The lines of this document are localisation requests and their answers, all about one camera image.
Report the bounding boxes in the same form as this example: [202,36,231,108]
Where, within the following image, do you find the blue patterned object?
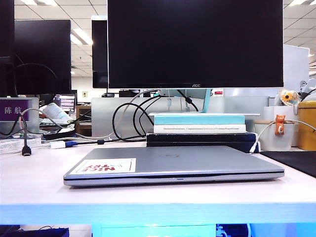
[216,223,251,237]

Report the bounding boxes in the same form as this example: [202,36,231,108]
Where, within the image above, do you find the white blue marker pen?
[50,140,79,150]

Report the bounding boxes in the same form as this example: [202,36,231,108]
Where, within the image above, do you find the teal monitor stand neck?
[201,87,212,114]

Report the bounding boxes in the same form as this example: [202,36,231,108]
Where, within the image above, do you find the white storage box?
[263,106,299,123]

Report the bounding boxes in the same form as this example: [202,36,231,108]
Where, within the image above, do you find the white book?
[153,124,247,134]

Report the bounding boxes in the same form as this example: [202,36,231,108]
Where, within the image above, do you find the black curved object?
[43,128,77,141]

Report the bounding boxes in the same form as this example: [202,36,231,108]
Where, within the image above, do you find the black mouse pad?
[260,151,316,178]

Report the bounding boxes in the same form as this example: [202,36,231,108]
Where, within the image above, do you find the black monitor with looped cable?
[14,19,72,96]

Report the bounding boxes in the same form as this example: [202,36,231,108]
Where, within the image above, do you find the black monitor at frame edge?
[0,0,16,97]

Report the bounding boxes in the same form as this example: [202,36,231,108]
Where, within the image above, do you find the frosted desk divider panel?
[90,95,277,139]

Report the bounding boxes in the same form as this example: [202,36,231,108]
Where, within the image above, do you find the gray Dell laptop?
[63,145,285,187]

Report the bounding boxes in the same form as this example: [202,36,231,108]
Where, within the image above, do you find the large black AOC monitor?
[107,0,284,89]

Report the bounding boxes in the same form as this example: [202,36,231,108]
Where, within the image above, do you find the narrow black background monitor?
[91,19,109,89]

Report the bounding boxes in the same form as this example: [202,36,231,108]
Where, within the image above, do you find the white charging cable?
[249,120,316,156]

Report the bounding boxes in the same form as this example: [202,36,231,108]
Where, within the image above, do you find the black monitor power cable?
[176,88,199,113]

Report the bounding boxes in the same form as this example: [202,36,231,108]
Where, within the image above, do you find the black HDMI cable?
[0,115,33,157]

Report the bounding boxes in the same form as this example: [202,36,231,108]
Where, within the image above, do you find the thin black cable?
[293,88,316,116]

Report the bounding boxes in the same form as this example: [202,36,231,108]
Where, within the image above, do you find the white monitor stand base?
[148,112,261,117]

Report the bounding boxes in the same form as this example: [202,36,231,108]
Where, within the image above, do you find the white blue printed package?
[39,103,70,124]

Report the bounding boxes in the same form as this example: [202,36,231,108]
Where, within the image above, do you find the purple name plate holder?
[0,97,40,135]

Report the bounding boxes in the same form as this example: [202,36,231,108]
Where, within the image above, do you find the sunflower plush toy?
[275,88,301,107]

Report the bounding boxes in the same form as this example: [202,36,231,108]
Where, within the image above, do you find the yellow tin box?
[297,101,316,151]

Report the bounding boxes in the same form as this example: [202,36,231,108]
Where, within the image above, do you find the white arched cable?
[21,108,66,130]

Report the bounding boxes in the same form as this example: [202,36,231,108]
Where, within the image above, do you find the dark navy box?
[146,132,261,154]

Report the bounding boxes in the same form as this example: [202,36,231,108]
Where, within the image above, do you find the white cup with wooden lid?
[254,120,296,152]

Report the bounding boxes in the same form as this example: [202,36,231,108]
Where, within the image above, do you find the stack of white booklets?
[0,137,42,155]

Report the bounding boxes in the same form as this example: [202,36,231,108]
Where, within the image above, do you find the black coiled cable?
[112,95,161,143]

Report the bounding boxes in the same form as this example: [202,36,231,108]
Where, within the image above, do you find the white office partition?
[283,44,311,88]

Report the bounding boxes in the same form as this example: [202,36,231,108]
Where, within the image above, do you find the light blue book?
[153,115,246,125]

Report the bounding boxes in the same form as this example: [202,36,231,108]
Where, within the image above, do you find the lit background computer screen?
[53,93,77,114]

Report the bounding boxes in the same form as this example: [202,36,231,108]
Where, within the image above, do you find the black looped monitor cable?
[14,53,59,98]

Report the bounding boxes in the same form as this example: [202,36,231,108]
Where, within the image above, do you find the orange cat cable holder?
[274,114,286,136]

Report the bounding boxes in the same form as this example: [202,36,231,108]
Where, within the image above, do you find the pale blue figurine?
[300,79,316,99]

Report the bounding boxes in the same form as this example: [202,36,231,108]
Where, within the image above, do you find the wooden cabinet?
[76,105,92,137]

